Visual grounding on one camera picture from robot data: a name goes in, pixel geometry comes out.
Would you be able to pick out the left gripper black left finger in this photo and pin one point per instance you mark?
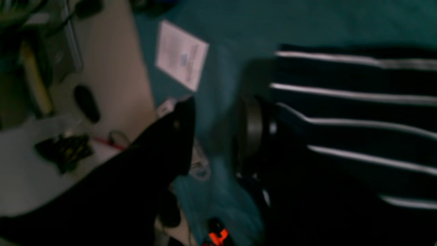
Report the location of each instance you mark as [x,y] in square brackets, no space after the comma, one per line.
[116,204]

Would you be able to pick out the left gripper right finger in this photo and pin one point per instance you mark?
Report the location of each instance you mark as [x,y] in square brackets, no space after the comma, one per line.
[253,134]

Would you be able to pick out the navy white striped t-shirt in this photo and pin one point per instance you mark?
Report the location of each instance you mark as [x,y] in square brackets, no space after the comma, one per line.
[352,158]

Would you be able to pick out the teal table cloth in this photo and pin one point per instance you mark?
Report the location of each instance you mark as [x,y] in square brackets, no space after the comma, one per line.
[243,37]

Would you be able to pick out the blue orange clamp bottom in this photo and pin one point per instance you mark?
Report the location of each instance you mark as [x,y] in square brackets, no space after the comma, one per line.
[218,234]

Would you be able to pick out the black computer mouse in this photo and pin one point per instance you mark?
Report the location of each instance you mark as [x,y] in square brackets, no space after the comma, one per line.
[86,103]

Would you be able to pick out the white square paper packet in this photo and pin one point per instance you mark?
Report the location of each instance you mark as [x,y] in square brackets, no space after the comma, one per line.
[180,55]

